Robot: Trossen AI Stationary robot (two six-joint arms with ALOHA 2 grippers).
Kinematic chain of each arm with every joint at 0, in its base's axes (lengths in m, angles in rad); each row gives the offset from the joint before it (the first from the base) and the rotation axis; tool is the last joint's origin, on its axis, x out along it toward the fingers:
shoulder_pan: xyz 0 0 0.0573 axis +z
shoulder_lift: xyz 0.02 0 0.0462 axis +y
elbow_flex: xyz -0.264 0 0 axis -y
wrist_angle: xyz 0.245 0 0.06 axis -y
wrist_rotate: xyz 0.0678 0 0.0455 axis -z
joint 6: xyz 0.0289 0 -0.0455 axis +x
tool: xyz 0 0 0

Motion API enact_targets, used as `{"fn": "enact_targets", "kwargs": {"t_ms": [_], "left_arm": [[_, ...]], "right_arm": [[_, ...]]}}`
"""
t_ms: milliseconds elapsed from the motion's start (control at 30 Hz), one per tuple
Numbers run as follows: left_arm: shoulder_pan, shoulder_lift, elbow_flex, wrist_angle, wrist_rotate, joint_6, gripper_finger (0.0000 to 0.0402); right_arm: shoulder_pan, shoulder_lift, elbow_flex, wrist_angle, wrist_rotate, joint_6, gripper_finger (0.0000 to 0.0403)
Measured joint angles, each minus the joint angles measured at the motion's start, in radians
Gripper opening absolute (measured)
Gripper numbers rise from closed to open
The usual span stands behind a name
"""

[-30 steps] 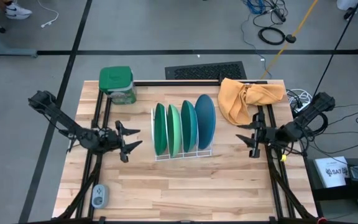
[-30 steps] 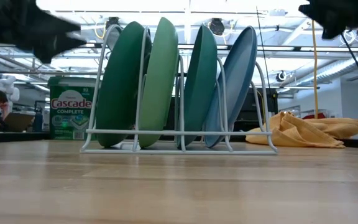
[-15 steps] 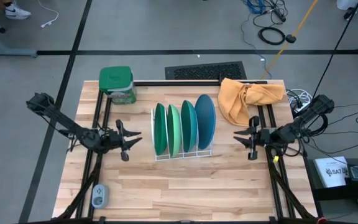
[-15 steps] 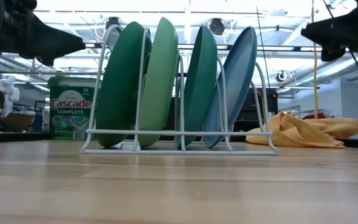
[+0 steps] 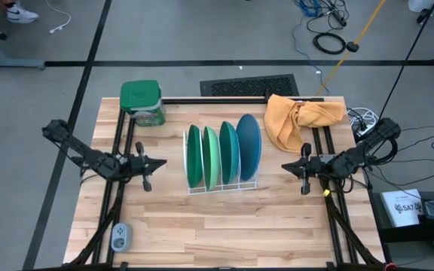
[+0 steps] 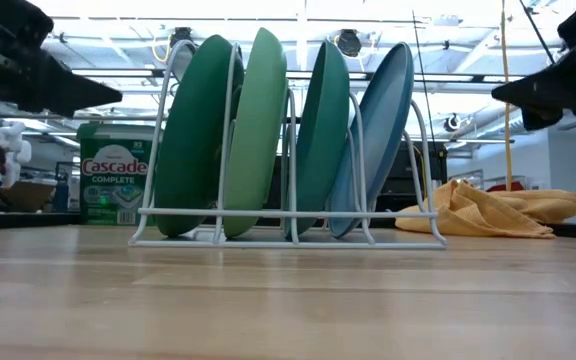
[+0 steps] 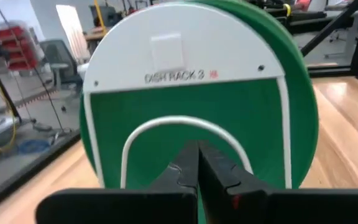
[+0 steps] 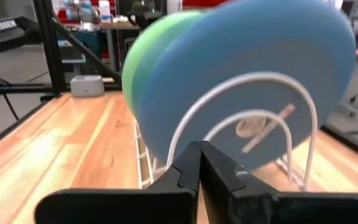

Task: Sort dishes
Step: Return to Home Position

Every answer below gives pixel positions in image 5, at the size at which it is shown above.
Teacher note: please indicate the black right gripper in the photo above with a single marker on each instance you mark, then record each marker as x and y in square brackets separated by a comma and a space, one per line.
[318, 165]

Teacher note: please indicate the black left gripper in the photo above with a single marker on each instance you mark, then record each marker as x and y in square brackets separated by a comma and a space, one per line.
[138, 167]

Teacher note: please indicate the dark green plate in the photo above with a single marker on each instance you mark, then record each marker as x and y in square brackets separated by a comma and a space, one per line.
[194, 158]

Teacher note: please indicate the blue plate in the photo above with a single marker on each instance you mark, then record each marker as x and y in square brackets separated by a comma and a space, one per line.
[249, 147]

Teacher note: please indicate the light green plate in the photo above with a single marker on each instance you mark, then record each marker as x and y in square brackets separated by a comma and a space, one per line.
[211, 162]

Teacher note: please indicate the teal plate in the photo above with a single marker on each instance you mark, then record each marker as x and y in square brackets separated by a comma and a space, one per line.
[228, 154]

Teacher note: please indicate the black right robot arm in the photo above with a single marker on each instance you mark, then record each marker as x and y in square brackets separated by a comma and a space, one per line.
[356, 156]

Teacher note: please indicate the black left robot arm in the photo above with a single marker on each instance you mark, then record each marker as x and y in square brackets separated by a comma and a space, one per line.
[89, 158]

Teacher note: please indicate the orange cloth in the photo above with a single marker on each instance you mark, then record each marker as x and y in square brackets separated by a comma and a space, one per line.
[285, 124]

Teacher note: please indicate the green lid wipes container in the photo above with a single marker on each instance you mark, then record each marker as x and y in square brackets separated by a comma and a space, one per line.
[139, 96]

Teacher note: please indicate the white power strip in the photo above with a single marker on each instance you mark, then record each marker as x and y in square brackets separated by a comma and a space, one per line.
[364, 129]

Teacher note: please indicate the black floor vent grate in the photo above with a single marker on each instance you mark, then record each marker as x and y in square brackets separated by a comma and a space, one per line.
[249, 86]

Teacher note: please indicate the white box with label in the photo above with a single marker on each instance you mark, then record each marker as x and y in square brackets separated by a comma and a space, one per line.
[401, 211]

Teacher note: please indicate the black box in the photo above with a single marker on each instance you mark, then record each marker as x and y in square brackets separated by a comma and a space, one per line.
[409, 235]

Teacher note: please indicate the black power adapter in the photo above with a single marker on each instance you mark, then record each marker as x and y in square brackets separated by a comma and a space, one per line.
[352, 47]

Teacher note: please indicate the black caster wheel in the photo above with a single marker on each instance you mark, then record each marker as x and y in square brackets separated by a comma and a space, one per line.
[2, 36]

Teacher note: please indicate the white shoe black logo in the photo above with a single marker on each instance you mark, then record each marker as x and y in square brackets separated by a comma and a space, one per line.
[20, 13]

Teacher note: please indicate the person's leg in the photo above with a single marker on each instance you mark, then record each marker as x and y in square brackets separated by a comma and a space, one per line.
[2, 3]

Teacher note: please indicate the black metal table frame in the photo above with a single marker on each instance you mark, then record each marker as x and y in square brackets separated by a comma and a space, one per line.
[220, 100]

